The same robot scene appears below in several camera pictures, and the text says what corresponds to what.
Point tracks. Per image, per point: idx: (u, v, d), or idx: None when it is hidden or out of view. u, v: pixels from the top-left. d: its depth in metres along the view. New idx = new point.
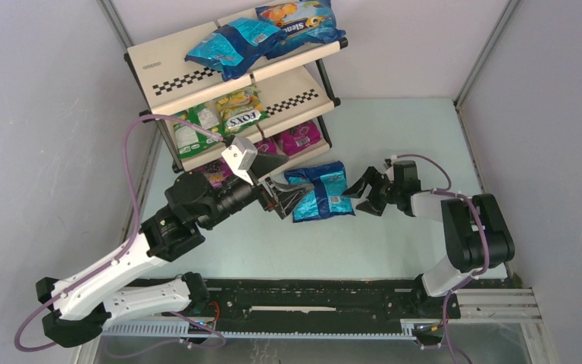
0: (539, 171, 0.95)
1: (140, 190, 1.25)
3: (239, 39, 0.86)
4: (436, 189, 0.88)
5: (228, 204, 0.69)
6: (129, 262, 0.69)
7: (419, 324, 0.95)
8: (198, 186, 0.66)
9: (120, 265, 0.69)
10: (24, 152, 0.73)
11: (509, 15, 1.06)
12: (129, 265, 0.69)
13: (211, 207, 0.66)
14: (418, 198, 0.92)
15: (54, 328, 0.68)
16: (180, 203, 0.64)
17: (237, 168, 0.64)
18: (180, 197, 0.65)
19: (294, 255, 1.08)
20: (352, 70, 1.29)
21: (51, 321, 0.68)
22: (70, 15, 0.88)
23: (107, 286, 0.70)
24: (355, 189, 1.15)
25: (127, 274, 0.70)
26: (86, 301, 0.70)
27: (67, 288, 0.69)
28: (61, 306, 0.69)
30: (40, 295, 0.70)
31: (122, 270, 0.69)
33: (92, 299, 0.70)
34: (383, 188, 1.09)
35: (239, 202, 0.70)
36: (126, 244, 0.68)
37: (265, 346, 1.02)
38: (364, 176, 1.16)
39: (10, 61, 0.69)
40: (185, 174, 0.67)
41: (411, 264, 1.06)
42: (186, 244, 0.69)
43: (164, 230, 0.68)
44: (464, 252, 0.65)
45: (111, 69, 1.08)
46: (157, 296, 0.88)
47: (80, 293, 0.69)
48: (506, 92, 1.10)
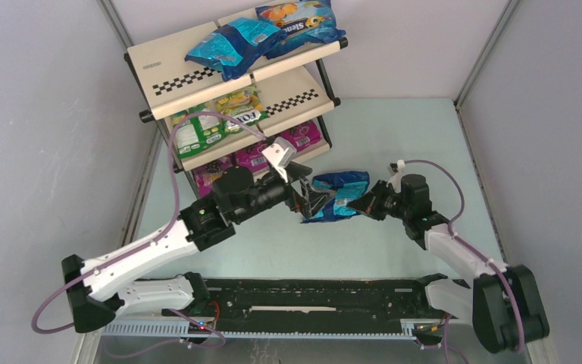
0: (539, 171, 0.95)
1: (141, 190, 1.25)
3: (239, 39, 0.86)
4: (455, 233, 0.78)
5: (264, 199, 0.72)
6: (167, 244, 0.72)
7: (419, 324, 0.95)
8: (245, 179, 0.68)
9: (158, 246, 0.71)
10: (23, 151, 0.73)
11: (509, 15, 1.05)
12: (167, 247, 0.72)
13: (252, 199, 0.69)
14: (433, 237, 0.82)
15: (84, 306, 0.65)
16: (228, 192, 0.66)
17: (277, 164, 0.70)
18: (226, 187, 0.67)
19: (294, 255, 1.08)
20: (352, 70, 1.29)
21: (82, 298, 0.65)
22: (71, 14, 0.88)
23: (142, 267, 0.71)
24: (364, 203, 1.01)
25: (161, 258, 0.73)
26: (118, 280, 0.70)
27: (98, 266, 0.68)
28: (92, 283, 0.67)
30: (66, 272, 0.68)
31: (159, 252, 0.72)
33: (123, 279, 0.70)
34: (387, 199, 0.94)
35: (271, 200, 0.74)
36: (167, 227, 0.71)
37: (265, 346, 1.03)
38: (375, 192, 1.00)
39: (10, 61, 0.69)
40: (230, 168, 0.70)
41: (411, 264, 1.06)
42: (221, 233, 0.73)
43: (204, 218, 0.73)
44: (501, 337, 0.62)
45: (111, 69, 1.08)
46: (164, 290, 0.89)
47: (115, 271, 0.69)
48: (505, 92, 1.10)
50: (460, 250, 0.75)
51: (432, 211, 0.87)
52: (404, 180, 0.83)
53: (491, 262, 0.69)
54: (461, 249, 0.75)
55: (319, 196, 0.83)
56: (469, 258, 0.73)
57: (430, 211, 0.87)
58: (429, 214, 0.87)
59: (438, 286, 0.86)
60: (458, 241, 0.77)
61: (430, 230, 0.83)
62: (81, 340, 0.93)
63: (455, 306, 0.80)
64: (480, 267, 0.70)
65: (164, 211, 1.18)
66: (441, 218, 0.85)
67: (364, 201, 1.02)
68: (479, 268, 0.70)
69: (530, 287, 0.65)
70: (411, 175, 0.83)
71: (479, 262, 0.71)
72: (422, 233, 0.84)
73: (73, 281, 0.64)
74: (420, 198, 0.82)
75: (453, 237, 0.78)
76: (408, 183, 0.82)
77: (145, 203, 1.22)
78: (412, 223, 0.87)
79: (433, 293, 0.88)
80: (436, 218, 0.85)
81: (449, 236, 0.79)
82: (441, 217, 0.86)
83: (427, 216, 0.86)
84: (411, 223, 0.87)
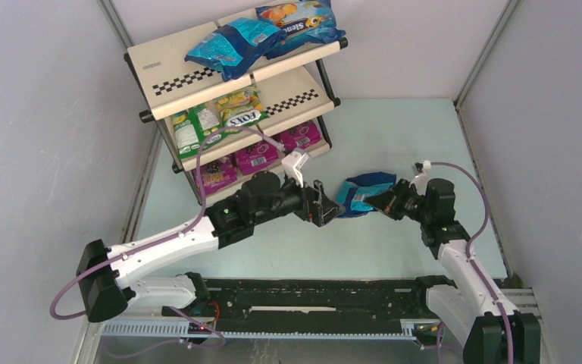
0: (539, 171, 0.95)
1: (141, 190, 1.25)
3: (239, 39, 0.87)
4: (473, 257, 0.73)
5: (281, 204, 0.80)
6: (193, 236, 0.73)
7: (418, 324, 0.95)
8: (273, 183, 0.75)
9: (185, 238, 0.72)
10: (24, 151, 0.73)
11: (509, 15, 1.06)
12: (193, 240, 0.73)
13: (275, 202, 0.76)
14: (447, 254, 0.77)
15: (107, 295, 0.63)
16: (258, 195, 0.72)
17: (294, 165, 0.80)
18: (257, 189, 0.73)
19: (294, 255, 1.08)
20: (352, 70, 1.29)
21: (108, 283, 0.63)
22: (71, 14, 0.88)
23: (167, 258, 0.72)
24: (382, 202, 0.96)
25: (184, 251, 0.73)
26: (142, 268, 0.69)
27: (126, 252, 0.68)
28: (119, 268, 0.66)
30: (92, 256, 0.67)
31: (185, 244, 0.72)
33: (146, 268, 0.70)
34: (408, 201, 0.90)
35: (289, 206, 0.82)
36: (194, 221, 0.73)
37: (265, 346, 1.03)
38: (395, 191, 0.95)
39: (10, 61, 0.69)
40: (259, 174, 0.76)
41: (411, 264, 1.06)
42: (242, 233, 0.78)
43: (228, 217, 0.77)
44: None
45: (111, 69, 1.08)
46: (170, 287, 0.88)
47: (142, 258, 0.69)
48: (505, 92, 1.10)
50: (471, 277, 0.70)
51: (455, 222, 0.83)
52: (431, 183, 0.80)
53: (499, 302, 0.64)
54: (472, 276, 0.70)
55: (329, 205, 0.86)
56: (479, 290, 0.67)
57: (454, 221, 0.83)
58: (450, 224, 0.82)
59: (440, 291, 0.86)
60: (473, 266, 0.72)
61: (446, 243, 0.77)
62: (81, 340, 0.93)
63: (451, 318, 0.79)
64: (487, 302, 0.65)
65: (164, 211, 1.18)
66: (461, 231, 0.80)
67: (383, 199, 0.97)
68: (486, 303, 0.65)
69: (533, 337, 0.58)
70: (437, 180, 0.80)
71: (488, 296, 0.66)
72: (436, 241, 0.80)
73: (102, 264, 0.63)
74: (443, 205, 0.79)
75: (468, 260, 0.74)
76: (433, 188, 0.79)
77: (145, 203, 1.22)
78: (430, 229, 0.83)
79: (433, 297, 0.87)
80: (456, 229, 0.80)
81: (464, 258, 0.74)
82: (463, 230, 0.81)
83: (447, 226, 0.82)
84: (428, 229, 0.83)
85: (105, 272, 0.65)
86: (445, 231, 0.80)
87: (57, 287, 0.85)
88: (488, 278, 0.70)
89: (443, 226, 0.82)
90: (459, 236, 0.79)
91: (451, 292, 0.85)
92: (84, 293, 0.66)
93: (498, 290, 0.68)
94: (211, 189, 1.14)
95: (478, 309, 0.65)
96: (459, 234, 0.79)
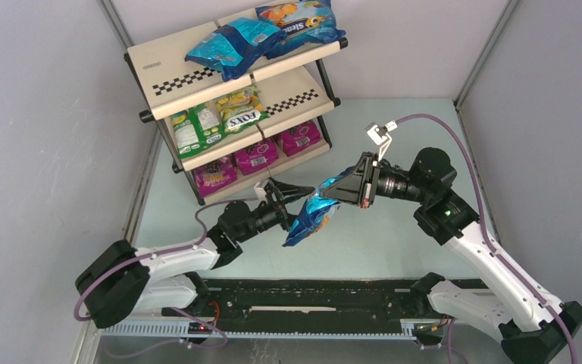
0: (539, 171, 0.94)
1: (141, 190, 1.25)
3: (239, 39, 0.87)
4: (496, 252, 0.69)
5: (262, 221, 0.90)
6: (201, 250, 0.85)
7: (418, 324, 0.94)
8: (244, 211, 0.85)
9: (198, 250, 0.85)
10: (23, 153, 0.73)
11: (509, 15, 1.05)
12: (202, 252, 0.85)
13: (249, 224, 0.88)
14: (466, 251, 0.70)
15: (133, 287, 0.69)
16: (233, 222, 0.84)
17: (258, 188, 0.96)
18: (231, 218, 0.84)
19: (294, 255, 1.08)
20: (352, 70, 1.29)
21: (137, 275, 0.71)
22: (71, 15, 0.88)
23: (179, 265, 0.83)
24: (352, 190, 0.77)
25: (192, 262, 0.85)
26: (161, 271, 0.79)
27: (154, 252, 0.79)
28: (148, 265, 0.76)
30: (118, 254, 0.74)
31: (196, 255, 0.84)
33: (163, 271, 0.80)
34: (387, 181, 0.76)
35: (269, 224, 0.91)
36: (202, 237, 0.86)
37: (265, 346, 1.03)
38: (364, 173, 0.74)
39: (10, 61, 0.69)
40: (230, 202, 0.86)
41: (411, 264, 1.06)
42: (230, 255, 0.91)
43: (220, 240, 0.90)
44: None
45: (111, 69, 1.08)
46: (171, 285, 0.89)
47: (167, 260, 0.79)
48: (505, 92, 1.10)
50: (506, 277, 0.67)
51: (450, 198, 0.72)
52: (427, 167, 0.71)
53: (547, 304, 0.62)
54: (508, 277, 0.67)
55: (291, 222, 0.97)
56: (522, 295, 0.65)
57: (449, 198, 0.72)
58: (446, 201, 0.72)
59: (447, 293, 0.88)
60: (500, 259, 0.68)
61: (461, 236, 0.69)
62: (81, 341, 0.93)
63: (466, 315, 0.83)
64: (536, 308, 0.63)
65: (163, 211, 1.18)
66: (466, 208, 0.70)
67: (352, 189, 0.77)
68: (535, 309, 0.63)
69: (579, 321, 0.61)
70: (431, 158, 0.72)
71: (533, 300, 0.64)
72: (447, 230, 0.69)
73: (134, 258, 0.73)
74: (445, 186, 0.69)
75: (493, 255, 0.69)
76: (430, 173, 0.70)
77: (145, 203, 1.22)
78: (430, 214, 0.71)
79: (437, 299, 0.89)
80: (459, 207, 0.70)
81: (488, 252, 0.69)
82: (462, 204, 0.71)
83: (446, 205, 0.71)
84: (428, 216, 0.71)
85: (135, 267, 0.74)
86: (450, 214, 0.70)
87: (57, 286, 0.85)
88: (520, 273, 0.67)
89: (442, 206, 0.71)
90: (465, 214, 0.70)
91: (449, 287, 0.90)
92: (101, 291, 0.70)
93: (535, 285, 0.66)
94: (210, 190, 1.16)
95: (529, 317, 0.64)
96: (464, 211, 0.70)
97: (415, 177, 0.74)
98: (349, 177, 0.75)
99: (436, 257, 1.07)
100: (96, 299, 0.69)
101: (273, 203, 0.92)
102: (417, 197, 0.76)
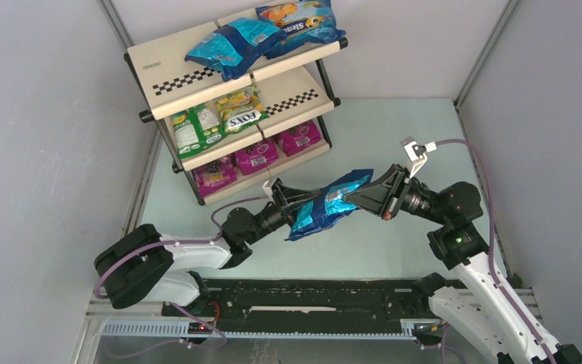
0: (539, 171, 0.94)
1: (141, 190, 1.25)
3: (239, 39, 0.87)
4: (501, 283, 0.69)
5: (269, 223, 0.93)
6: (215, 246, 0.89)
7: (419, 324, 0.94)
8: (245, 218, 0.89)
9: (213, 246, 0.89)
10: (23, 153, 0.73)
11: (509, 15, 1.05)
12: (216, 248, 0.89)
13: (255, 230, 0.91)
14: (470, 278, 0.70)
15: (155, 271, 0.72)
16: (235, 232, 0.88)
17: (263, 186, 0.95)
18: (234, 227, 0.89)
19: (294, 256, 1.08)
20: (352, 69, 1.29)
21: (160, 260, 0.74)
22: (70, 15, 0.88)
23: (195, 257, 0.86)
24: (376, 201, 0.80)
25: (206, 257, 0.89)
26: (182, 259, 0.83)
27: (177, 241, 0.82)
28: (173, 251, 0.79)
30: (142, 236, 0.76)
31: (211, 251, 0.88)
33: (184, 260, 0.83)
34: (414, 199, 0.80)
35: (274, 224, 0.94)
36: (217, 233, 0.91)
37: (265, 347, 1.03)
38: (392, 186, 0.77)
39: (10, 61, 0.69)
40: (233, 210, 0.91)
41: (411, 265, 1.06)
42: (241, 256, 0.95)
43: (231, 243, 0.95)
44: None
45: (111, 69, 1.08)
46: (177, 278, 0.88)
47: (188, 249, 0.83)
48: (505, 92, 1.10)
50: (506, 309, 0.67)
51: (467, 228, 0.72)
52: (458, 203, 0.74)
53: (543, 343, 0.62)
54: (508, 309, 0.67)
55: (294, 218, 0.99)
56: (520, 328, 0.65)
57: (464, 227, 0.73)
58: (461, 229, 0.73)
59: (449, 302, 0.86)
60: (503, 292, 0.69)
61: (468, 265, 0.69)
62: (81, 340, 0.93)
63: (464, 330, 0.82)
64: (532, 344, 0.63)
65: (163, 211, 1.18)
66: (480, 242, 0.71)
67: (376, 200, 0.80)
68: (530, 346, 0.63)
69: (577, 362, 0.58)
70: (464, 196, 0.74)
71: (530, 337, 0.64)
72: (454, 255, 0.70)
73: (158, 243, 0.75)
74: (466, 220, 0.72)
75: (497, 286, 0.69)
76: (457, 208, 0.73)
77: (145, 202, 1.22)
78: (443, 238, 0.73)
79: (438, 305, 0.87)
80: (474, 240, 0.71)
81: (492, 283, 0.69)
82: (479, 239, 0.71)
83: (460, 233, 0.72)
84: (440, 237, 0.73)
85: (158, 252, 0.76)
86: (461, 241, 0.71)
87: (57, 286, 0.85)
88: (523, 309, 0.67)
89: (455, 232, 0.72)
90: (475, 245, 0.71)
91: (452, 294, 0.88)
92: (121, 273, 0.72)
93: (535, 321, 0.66)
94: (210, 189, 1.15)
95: (522, 351, 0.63)
96: (474, 242, 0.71)
97: (442, 205, 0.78)
98: (378, 186, 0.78)
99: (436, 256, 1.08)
100: (115, 280, 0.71)
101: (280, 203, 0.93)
102: (437, 218, 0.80)
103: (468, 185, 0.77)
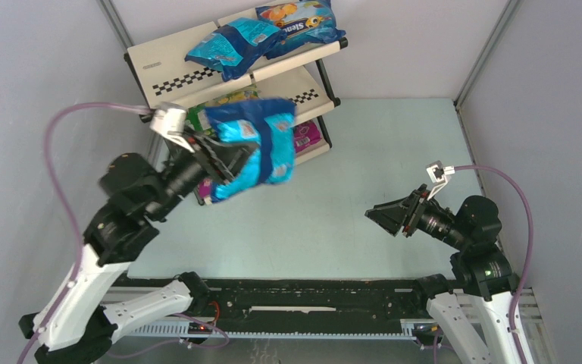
0: (539, 171, 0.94)
1: None
3: (239, 39, 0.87)
4: (514, 329, 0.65)
5: (182, 185, 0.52)
6: (86, 277, 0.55)
7: (419, 324, 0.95)
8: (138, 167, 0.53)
9: (79, 283, 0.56)
10: (24, 152, 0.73)
11: (509, 14, 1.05)
12: (89, 280, 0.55)
13: (157, 190, 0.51)
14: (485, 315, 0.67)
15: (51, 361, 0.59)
16: (117, 190, 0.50)
17: (165, 130, 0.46)
18: (117, 185, 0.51)
19: (294, 255, 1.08)
20: (352, 69, 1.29)
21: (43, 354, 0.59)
22: (70, 15, 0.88)
23: (80, 306, 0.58)
24: (392, 221, 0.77)
25: (95, 287, 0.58)
26: (67, 325, 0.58)
27: (42, 321, 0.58)
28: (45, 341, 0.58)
30: (25, 329, 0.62)
31: (85, 287, 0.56)
33: (73, 321, 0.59)
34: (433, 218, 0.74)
35: (193, 183, 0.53)
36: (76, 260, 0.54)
37: (265, 346, 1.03)
38: (408, 207, 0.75)
39: (10, 61, 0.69)
40: (118, 158, 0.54)
41: (411, 263, 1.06)
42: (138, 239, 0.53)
43: (107, 231, 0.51)
44: None
45: (111, 68, 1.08)
46: (158, 299, 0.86)
47: (56, 322, 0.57)
48: (505, 91, 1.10)
50: (511, 355, 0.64)
51: (494, 258, 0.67)
52: (473, 213, 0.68)
53: None
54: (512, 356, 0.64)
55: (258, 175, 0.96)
56: None
57: (492, 256, 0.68)
58: (491, 258, 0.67)
59: (447, 311, 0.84)
60: (514, 338, 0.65)
61: (489, 301, 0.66)
62: None
63: (455, 341, 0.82)
64: None
65: None
66: (507, 276, 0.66)
67: (394, 218, 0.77)
68: None
69: None
70: (488, 212, 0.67)
71: None
72: (478, 287, 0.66)
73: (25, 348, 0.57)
74: (487, 237, 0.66)
75: (510, 331, 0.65)
76: (474, 219, 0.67)
77: None
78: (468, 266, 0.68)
79: (434, 308, 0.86)
80: (501, 271, 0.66)
81: (506, 325, 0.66)
82: (506, 271, 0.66)
83: (489, 264, 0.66)
84: (463, 264, 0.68)
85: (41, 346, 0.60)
86: (490, 274, 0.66)
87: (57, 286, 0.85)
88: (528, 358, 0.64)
89: (484, 263, 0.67)
90: (502, 279, 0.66)
91: (452, 302, 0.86)
92: None
93: None
94: None
95: None
96: (503, 277, 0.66)
97: (460, 221, 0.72)
98: (395, 206, 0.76)
99: (436, 255, 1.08)
100: None
101: (205, 156, 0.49)
102: (457, 244, 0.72)
103: (483, 197, 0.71)
